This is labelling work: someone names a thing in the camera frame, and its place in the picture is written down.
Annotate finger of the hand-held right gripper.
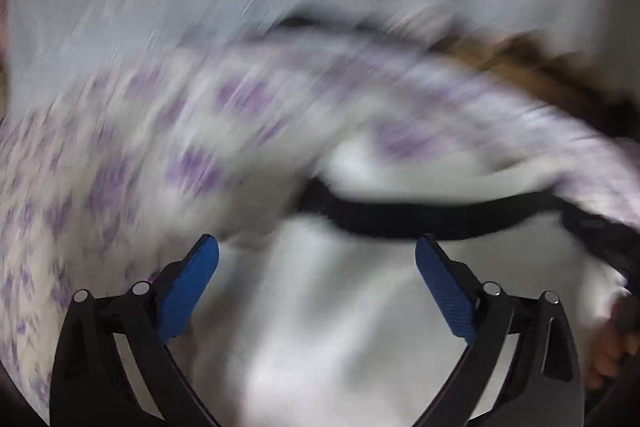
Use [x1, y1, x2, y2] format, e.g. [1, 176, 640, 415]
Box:
[559, 202, 608, 255]

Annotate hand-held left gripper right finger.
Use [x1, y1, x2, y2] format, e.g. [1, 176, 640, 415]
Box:
[415, 234, 586, 427]

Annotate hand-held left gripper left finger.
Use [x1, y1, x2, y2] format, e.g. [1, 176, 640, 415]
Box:
[49, 233, 221, 427]

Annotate white knit sweater black stripes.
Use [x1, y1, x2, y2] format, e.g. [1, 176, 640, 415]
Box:
[190, 127, 632, 427]

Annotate person's right hand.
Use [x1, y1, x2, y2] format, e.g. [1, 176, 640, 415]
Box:
[584, 296, 635, 391]

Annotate purple floral bedsheet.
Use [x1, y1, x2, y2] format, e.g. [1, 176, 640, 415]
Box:
[0, 27, 640, 410]

